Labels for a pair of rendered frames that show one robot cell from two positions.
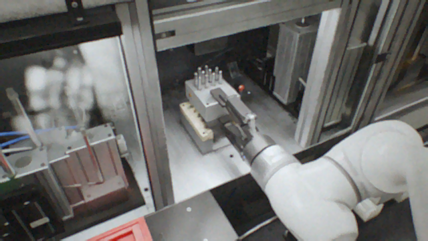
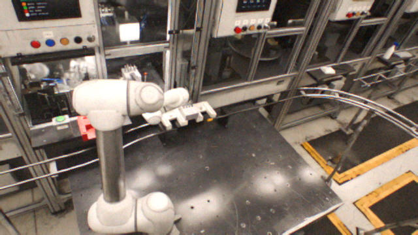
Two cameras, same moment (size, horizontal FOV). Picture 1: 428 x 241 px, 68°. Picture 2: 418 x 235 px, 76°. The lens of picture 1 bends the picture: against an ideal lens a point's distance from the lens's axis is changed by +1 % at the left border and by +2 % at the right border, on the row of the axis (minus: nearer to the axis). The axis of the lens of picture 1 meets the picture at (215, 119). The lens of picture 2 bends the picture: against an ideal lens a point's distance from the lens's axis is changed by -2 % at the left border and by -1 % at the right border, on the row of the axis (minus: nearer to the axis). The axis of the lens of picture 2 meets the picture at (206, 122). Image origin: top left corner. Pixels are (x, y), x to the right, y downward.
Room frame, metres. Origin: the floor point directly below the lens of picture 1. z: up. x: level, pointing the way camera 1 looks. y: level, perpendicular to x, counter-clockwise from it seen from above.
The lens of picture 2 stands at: (-0.86, -0.33, 2.09)
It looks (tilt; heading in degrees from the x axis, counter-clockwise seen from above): 43 degrees down; 352
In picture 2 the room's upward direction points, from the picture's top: 11 degrees clockwise
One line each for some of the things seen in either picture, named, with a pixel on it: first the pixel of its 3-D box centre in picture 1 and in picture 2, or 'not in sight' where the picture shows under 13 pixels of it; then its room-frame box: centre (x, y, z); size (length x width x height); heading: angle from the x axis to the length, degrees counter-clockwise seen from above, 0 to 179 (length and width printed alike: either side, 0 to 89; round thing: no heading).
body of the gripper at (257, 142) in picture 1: (254, 144); not in sight; (0.49, -0.09, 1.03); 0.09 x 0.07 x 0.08; 28
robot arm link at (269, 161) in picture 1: (274, 168); not in sight; (0.42, -0.12, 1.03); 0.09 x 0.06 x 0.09; 118
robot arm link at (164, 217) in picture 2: not in sight; (156, 212); (-0.20, -0.26, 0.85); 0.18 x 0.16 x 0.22; 98
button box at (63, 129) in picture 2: not in sight; (63, 126); (0.21, 0.30, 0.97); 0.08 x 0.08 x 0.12; 28
